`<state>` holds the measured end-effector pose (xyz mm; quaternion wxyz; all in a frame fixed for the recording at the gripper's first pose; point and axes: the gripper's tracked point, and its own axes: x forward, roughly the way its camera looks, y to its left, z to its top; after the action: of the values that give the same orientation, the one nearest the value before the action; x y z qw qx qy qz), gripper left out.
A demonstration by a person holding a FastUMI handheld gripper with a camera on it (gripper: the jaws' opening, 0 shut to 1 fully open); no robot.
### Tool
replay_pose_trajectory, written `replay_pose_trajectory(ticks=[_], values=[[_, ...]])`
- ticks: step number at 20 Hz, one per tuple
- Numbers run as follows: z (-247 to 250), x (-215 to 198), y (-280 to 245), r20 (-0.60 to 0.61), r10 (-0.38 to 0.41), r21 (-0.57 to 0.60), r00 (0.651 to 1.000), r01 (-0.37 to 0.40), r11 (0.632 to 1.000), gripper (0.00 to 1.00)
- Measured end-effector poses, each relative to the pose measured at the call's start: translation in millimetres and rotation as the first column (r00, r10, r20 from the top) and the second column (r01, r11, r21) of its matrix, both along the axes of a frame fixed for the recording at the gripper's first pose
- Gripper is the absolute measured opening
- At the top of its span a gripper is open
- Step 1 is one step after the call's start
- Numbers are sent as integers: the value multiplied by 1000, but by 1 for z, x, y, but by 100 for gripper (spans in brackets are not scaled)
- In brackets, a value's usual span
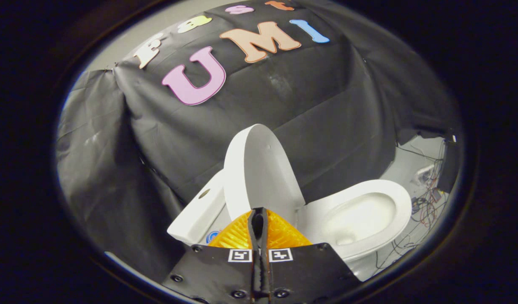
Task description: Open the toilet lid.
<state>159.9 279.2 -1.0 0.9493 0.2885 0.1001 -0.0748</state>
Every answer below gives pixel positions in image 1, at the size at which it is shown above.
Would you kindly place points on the white toilet bowl with seat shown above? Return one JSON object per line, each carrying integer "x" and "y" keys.
{"x": 360, "y": 219}

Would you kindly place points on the black backdrop cloth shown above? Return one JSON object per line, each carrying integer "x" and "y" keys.
{"x": 305, "y": 105}

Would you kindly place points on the black electronics box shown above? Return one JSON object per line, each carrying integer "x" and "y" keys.
{"x": 449, "y": 164}

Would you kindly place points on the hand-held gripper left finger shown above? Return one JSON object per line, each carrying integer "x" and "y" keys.
{"x": 216, "y": 270}

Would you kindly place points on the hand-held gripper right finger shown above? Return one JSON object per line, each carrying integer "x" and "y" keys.
{"x": 305, "y": 270}

